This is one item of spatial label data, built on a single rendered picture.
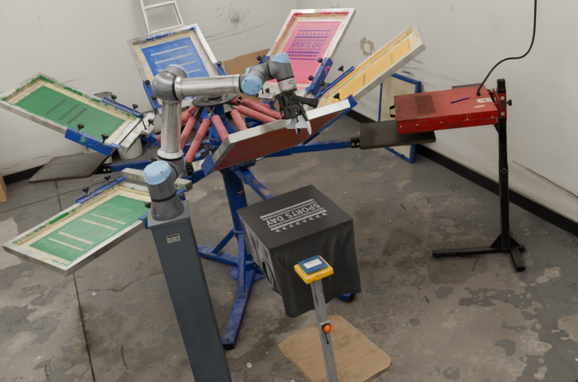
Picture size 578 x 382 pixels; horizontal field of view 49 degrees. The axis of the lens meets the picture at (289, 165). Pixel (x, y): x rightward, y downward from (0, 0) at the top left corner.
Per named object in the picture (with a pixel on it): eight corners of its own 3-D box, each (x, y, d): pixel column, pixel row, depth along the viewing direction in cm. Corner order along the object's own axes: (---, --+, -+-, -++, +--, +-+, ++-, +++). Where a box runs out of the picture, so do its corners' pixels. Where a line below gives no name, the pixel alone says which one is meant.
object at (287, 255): (365, 292, 320) (354, 218, 302) (284, 324, 306) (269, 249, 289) (361, 288, 322) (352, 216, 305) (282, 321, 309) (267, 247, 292)
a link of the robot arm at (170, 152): (150, 183, 286) (152, 69, 262) (162, 169, 300) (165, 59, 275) (176, 188, 285) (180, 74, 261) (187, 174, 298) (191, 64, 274)
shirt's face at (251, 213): (353, 218, 303) (353, 218, 303) (270, 249, 290) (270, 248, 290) (311, 185, 344) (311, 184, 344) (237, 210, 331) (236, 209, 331)
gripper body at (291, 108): (282, 121, 265) (274, 94, 263) (300, 115, 267) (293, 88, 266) (288, 120, 257) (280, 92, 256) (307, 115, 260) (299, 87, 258)
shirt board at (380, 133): (431, 126, 412) (430, 115, 409) (437, 151, 375) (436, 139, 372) (234, 148, 435) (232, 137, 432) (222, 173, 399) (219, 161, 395)
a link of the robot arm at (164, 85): (140, 81, 253) (257, 72, 243) (150, 73, 263) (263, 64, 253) (146, 107, 258) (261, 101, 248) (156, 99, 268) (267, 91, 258)
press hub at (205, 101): (287, 272, 441) (252, 89, 387) (236, 292, 429) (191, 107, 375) (267, 249, 474) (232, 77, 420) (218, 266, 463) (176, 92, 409)
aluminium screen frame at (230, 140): (350, 107, 285) (347, 99, 285) (230, 143, 268) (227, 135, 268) (303, 144, 360) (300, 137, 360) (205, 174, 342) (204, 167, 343)
